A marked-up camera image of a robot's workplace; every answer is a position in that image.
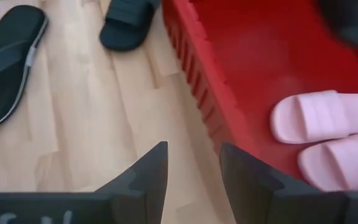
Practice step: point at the black flip-flop white stripe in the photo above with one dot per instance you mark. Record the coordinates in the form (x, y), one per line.
(5, 77)

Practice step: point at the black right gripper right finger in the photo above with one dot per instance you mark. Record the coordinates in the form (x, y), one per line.
(259, 196)

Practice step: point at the dark green rubber slide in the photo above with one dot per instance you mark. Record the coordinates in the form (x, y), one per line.
(353, 25)
(126, 28)

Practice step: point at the pink rubber slide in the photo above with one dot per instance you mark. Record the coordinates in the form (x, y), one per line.
(343, 165)
(322, 115)

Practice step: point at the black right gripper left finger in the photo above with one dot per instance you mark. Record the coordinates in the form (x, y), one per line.
(145, 186)

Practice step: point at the large red plastic bin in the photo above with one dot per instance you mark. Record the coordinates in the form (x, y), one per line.
(253, 62)

